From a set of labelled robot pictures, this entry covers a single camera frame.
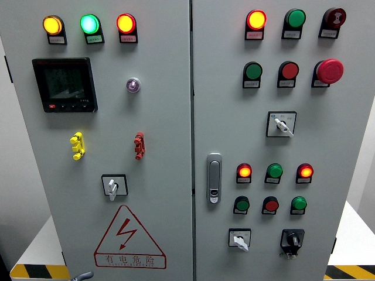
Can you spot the grey cabinet door with lock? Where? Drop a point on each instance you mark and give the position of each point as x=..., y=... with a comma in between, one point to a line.
x=234, y=131

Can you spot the small green lamp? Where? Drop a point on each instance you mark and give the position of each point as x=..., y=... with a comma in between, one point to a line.
x=275, y=170
x=299, y=203

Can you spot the small label plate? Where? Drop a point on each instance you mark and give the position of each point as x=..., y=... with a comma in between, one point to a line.
x=254, y=35
x=303, y=181
x=57, y=40
x=319, y=83
x=243, y=180
x=271, y=181
x=240, y=212
x=297, y=212
x=94, y=39
x=291, y=34
x=268, y=212
x=128, y=38
x=328, y=34
x=251, y=84
x=286, y=83

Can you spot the black door hinge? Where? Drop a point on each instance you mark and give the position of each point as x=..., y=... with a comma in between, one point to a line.
x=334, y=246
x=63, y=258

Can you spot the large lit red lamp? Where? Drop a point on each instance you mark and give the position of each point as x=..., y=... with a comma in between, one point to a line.
x=256, y=20
x=125, y=23

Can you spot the large red stop button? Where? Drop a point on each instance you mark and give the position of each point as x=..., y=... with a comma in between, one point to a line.
x=330, y=71

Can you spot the large green push button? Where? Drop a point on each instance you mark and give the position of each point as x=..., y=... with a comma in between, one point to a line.
x=253, y=71

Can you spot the round white lamp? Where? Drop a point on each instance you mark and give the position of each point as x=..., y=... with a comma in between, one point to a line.
x=133, y=85

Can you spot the black display meter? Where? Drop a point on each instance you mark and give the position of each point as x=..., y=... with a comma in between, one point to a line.
x=65, y=85

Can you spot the small lit red lamp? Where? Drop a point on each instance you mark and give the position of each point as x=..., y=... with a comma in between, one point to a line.
x=244, y=171
x=305, y=171

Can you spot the dark red buzzer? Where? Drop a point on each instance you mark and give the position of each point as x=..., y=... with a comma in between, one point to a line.
x=335, y=17

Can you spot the small green push button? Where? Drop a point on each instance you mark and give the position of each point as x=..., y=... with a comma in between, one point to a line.
x=242, y=205

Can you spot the silver door lock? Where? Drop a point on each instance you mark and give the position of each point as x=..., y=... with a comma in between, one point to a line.
x=214, y=175

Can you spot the grey cabinet door with display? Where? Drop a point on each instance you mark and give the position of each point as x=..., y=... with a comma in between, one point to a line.
x=164, y=131

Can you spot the red warning triangle sticker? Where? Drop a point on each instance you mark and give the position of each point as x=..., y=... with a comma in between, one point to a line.
x=129, y=259

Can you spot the large lit green lamp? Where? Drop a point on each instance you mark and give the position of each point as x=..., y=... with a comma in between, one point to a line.
x=89, y=24

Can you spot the large red push button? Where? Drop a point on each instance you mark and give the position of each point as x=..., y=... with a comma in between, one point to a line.
x=289, y=70

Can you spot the small red push button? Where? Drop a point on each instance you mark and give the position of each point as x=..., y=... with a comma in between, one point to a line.
x=271, y=205

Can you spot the large lit yellow lamp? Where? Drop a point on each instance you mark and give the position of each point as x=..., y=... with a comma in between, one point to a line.
x=52, y=25

